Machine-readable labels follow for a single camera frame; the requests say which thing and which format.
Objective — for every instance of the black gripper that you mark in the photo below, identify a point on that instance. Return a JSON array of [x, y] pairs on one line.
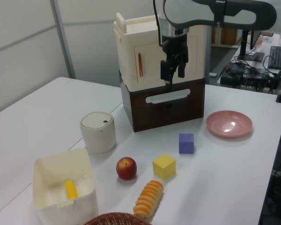
[[174, 45]]

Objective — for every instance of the purple foam cube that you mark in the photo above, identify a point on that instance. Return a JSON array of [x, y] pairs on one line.
[[186, 144]]

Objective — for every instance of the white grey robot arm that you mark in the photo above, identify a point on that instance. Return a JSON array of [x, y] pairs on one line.
[[234, 14]]

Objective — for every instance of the pink plastic plate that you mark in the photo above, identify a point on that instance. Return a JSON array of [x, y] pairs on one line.
[[229, 124]]

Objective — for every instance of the yellow foam cube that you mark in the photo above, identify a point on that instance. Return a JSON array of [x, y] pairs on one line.
[[164, 167]]

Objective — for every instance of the dark brown drawer box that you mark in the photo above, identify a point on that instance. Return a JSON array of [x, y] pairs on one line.
[[166, 110]]

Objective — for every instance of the cream toy cabinet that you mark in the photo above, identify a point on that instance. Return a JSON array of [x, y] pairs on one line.
[[131, 51]]

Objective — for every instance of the black monitor stand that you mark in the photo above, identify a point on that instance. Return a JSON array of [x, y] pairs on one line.
[[248, 47]]

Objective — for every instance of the cream round lidded canister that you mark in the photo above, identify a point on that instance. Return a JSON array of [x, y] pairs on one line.
[[98, 132]]

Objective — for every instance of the black computer keyboard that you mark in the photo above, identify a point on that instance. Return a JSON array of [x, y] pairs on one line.
[[278, 57]]

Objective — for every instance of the red toy apple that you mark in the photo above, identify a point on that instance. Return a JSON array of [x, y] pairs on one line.
[[126, 168]]

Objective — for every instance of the orange striped toy bread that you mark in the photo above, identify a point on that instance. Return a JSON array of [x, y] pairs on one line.
[[148, 199]]

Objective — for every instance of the yellow toy banana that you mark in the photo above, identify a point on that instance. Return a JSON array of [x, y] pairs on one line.
[[71, 189]]

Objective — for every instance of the brown wicker basket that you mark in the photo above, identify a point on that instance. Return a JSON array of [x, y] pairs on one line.
[[118, 219]]

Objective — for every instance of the cream square plastic bin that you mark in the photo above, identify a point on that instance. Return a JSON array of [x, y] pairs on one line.
[[63, 187]]

